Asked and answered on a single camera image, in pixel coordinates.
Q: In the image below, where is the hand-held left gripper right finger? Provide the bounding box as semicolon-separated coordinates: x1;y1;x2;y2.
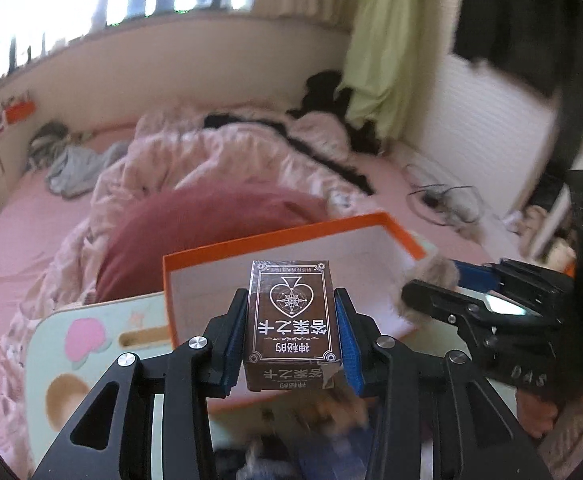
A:
334;287;542;480

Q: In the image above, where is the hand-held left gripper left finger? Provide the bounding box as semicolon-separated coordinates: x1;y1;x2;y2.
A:
32;287;250;480

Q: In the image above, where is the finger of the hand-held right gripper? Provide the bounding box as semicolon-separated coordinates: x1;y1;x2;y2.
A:
401;280;478;327
450;259;502;292

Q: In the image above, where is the beige fluffy thing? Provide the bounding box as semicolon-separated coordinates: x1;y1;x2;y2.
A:
316;392;372;433
395;254;459;323

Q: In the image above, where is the brown playing card box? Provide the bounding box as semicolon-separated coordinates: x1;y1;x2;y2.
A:
243;259;343;392

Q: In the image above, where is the orange cardboard box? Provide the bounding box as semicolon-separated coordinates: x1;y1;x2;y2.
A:
162;211;428;415

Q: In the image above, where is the cartoon-print green desktop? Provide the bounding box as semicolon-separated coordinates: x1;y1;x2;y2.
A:
26;240;567;480

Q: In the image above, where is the person's right hand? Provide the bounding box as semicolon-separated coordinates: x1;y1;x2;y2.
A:
515;389;558;438

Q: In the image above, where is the white plush toy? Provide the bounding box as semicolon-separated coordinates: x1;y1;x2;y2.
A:
504;207;547;251

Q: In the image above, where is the white book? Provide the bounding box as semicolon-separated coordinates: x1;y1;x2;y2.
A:
527;185;572;261

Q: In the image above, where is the dark pink pillow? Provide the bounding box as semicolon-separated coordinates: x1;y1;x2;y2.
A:
96;184;329;306

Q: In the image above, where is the black cloth strip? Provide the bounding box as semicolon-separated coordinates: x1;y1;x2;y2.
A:
204;112;376;197

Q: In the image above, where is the pink floral quilt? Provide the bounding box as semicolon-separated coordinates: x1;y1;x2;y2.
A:
0;110;377;451

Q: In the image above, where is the pile of black clothes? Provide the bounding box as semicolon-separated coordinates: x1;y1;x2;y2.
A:
286;71;387;153

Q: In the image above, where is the light green curtain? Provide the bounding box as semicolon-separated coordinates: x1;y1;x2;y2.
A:
335;0;467;143

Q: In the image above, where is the grey garment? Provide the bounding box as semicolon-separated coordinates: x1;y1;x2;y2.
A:
46;141;130;198

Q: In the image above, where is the pink bed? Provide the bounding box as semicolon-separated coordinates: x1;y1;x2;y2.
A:
0;125;522;461

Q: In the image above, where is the black hanging cloth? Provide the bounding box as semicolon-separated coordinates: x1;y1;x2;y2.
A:
452;0;583;171

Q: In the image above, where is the striped dark cloth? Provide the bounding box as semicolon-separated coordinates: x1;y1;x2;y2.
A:
28;122;70;166

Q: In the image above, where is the orange tray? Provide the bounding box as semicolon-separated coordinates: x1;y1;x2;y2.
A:
4;101;37;123

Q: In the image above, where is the black cable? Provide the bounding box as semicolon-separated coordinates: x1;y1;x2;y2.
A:
404;162;482;226

